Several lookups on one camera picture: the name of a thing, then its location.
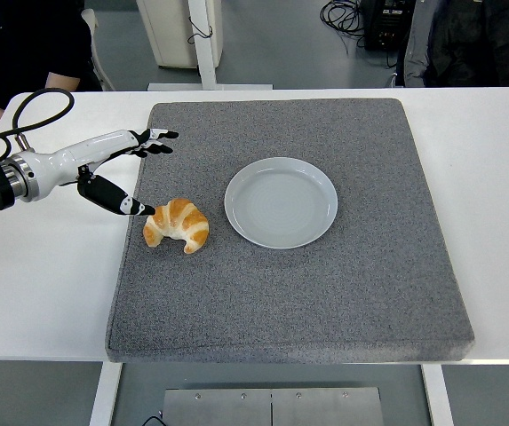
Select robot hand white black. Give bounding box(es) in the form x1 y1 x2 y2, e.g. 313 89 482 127
16 127 179 217

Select croissant bread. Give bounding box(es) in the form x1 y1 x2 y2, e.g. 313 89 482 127
142 198 211 255

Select grey round plate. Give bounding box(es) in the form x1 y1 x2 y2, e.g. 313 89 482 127
223 156 339 249

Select grey metal plate with screws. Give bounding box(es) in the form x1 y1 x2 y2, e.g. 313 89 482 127
163 386 386 426

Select person with id badge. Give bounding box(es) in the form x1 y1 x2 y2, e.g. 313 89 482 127
0 0 107 141

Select white cabinet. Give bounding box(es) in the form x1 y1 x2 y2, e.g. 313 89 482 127
136 0 223 70

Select white table leg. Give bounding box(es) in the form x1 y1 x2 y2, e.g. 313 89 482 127
421 363 455 426
88 362 123 426

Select grey felt mat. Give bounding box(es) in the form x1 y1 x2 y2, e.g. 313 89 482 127
104 97 476 365

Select black electronics box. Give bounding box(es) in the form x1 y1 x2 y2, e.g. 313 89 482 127
360 0 417 51

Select person in dark jacket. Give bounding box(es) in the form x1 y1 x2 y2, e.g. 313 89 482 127
395 0 509 89

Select white chair frame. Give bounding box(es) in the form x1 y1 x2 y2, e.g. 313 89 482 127
83 7 115 92

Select white post with base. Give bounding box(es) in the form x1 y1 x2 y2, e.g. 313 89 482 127
147 0 274 91

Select black floor cables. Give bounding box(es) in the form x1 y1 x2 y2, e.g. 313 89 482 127
319 0 409 70

